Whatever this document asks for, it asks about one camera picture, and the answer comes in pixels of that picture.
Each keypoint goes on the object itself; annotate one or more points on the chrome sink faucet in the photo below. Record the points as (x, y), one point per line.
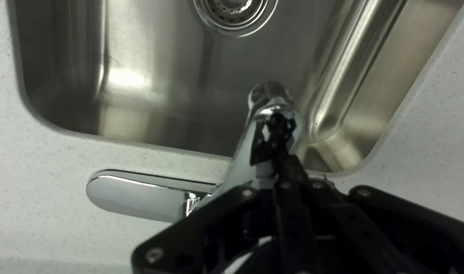
(141, 195)

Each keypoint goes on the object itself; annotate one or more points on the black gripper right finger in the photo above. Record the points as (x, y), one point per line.
(373, 229)

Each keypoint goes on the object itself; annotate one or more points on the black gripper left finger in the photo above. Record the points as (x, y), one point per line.
(217, 229)

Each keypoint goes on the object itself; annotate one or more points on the stainless steel sink basin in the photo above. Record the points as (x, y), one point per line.
(156, 66)

